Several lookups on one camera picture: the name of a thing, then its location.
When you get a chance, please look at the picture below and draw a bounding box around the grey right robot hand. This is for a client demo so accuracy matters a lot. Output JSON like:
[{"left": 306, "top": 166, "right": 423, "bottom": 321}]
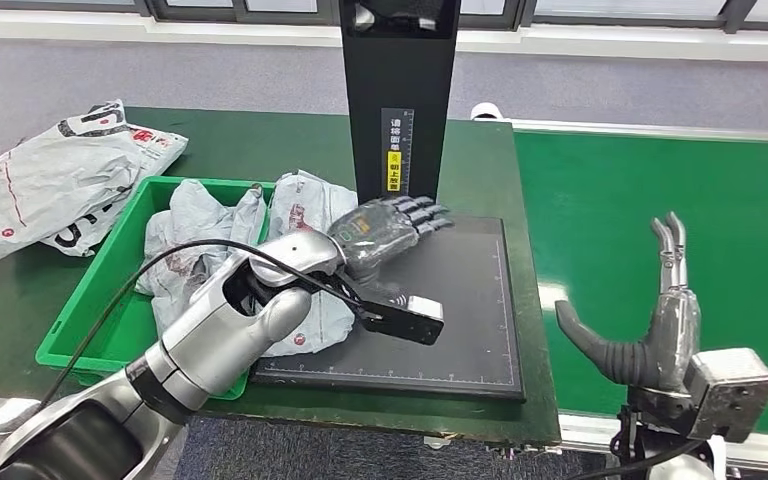
[{"left": 554, "top": 211, "right": 702, "bottom": 392}]

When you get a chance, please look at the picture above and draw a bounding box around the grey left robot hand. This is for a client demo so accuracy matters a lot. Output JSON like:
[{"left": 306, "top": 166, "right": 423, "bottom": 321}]
[{"left": 327, "top": 195, "right": 455, "bottom": 280}]

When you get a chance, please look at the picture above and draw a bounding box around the grey parcel bag red print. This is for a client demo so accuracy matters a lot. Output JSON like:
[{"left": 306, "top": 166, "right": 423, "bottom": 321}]
[{"left": 261, "top": 170, "right": 360, "bottom": 359}]

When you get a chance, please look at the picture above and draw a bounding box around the plain grey parcel bag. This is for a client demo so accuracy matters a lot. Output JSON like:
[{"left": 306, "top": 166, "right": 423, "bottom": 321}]
[{"left": 228, "top": 185, "right": 269, "bottom": 250}]

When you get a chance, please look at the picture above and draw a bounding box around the grey parcel bag red smear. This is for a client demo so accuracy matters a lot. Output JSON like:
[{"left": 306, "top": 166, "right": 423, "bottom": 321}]
[{"left": 135, "top": 178, "right": 240, "bottom": 336}]

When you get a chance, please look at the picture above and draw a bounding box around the black inbound scanner machine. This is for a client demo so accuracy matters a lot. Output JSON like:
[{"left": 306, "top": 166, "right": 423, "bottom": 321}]
[{"left": 251, "top": 0, "right": 526, "bottom": 402}]

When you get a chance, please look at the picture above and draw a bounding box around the green conveyor belt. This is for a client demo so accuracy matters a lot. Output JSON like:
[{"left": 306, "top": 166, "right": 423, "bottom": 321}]
[{"left": 515, "top": 130, "right": 768, "bottom": 439}]

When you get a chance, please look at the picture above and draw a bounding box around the yellow black scanner label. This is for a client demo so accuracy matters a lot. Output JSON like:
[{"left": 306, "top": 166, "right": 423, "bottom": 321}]
[{"left": 381, "top": 107, "right": 416, "bottom": 200}]

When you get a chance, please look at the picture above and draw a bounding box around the dark green table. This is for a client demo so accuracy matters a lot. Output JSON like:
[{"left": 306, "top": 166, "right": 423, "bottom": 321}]
[{"left": 0, "top": 107, "right": 563, "bottom": 446}]

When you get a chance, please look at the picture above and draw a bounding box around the white bag red label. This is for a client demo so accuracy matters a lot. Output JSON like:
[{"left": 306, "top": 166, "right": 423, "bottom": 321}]
[{"left": 39, "top": 124, "right": 190, "bottom": 258}]

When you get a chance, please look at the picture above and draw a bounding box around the green plastic crate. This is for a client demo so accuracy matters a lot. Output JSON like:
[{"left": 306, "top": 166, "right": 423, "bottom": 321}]
[{"left": 34, "top": 175, "right": 279, "bottom": 402}]

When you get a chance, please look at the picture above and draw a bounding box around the crumpled white bag black print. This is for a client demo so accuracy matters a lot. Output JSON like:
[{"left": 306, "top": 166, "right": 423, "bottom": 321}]
[{"left": 0, "top": 100, "right": 143, "bottom": 271}]

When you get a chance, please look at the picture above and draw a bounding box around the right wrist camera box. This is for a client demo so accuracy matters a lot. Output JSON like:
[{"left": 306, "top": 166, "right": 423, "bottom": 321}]
[{"left": 685, "top": 347, "right": 768, "bottom": 444}]

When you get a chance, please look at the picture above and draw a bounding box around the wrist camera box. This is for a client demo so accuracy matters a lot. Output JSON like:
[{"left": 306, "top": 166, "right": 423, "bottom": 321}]
[
  {"left": 357, "top": 294, "right": 446, "bottom": 347},
  {"left": 685, "top": 347, "right": 768, "bottom": 444}
]

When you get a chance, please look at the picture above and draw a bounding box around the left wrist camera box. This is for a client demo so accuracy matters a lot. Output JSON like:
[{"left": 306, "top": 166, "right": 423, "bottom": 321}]
[{"left": 357, "top": 294, "right": 446, "bottom": 347}]

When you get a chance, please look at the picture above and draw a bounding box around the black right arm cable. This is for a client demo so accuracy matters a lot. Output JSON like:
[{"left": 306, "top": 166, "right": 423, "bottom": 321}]
[{"left": 566, "top": 438, "right": 707, "bottom": 480}]

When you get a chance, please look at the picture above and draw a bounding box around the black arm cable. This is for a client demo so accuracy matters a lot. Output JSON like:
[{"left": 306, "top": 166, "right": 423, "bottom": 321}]
[
  {"left": 38, "top": 238, "right": 365, "bottom": 409},
  {"left": 566, "top": 438, "right": 707, "bottom": 480}
]

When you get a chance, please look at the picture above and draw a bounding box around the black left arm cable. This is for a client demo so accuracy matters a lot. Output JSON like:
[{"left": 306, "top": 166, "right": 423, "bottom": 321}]
[{"left": 38, "top": 238, "right": 365, "bottom": 409}]

